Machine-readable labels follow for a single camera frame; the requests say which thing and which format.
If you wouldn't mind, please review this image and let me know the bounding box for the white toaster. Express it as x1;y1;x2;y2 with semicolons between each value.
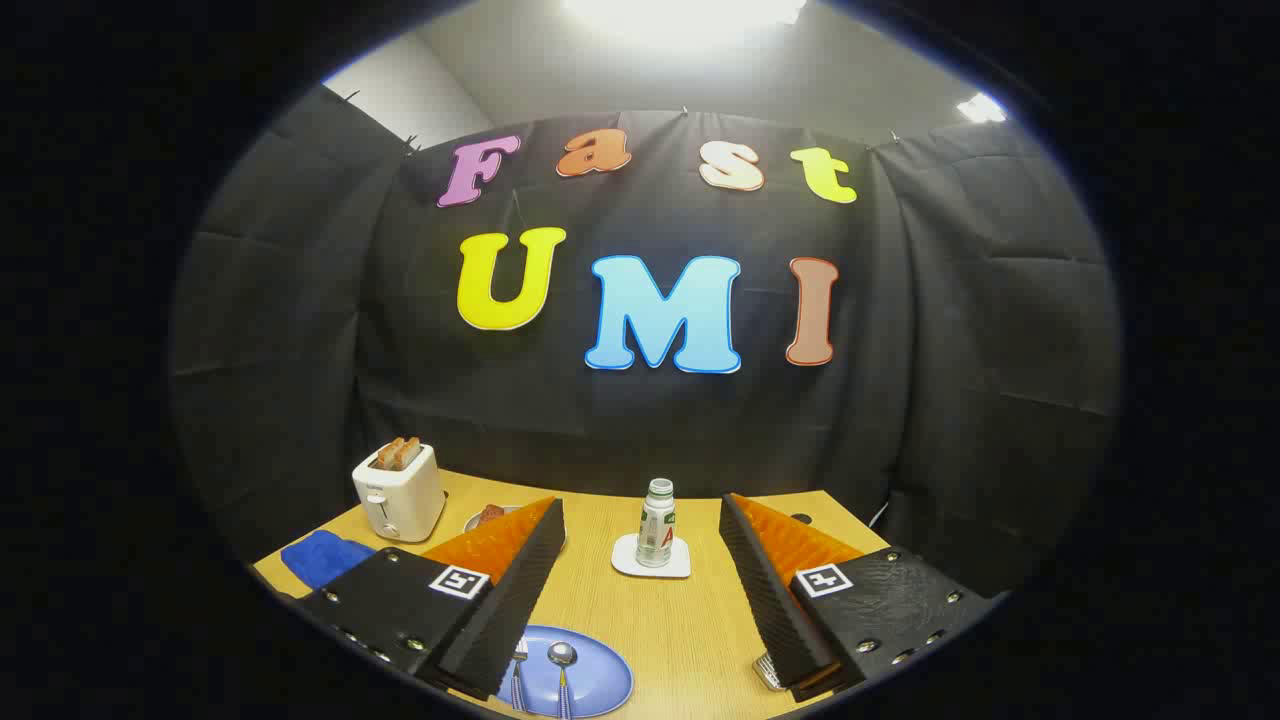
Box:
352;443;447;544

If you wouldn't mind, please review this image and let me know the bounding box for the white square coaster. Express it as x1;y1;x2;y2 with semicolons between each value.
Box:
611;533;693;579

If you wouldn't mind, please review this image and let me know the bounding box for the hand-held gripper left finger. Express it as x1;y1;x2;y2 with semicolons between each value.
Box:
297;497;567;701

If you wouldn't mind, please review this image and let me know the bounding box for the round blue plate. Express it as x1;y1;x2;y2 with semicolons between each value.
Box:
495;625;635;719

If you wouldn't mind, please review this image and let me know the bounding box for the beige food plate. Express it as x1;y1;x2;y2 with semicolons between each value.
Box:
464;505;531;536

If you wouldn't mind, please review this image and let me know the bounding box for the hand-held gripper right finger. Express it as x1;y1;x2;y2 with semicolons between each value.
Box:
719;492;1001;703

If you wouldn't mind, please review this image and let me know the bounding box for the folded blue towel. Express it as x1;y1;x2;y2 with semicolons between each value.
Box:
281;530;377;591

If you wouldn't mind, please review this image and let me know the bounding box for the large ceiling light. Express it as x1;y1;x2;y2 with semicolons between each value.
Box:
560;0;811;51

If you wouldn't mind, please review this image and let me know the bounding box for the spoon with checkered handle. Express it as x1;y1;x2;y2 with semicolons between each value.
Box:
547;642;578;719

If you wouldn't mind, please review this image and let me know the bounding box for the clear drink bottle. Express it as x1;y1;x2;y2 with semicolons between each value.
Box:
636;478;677;569

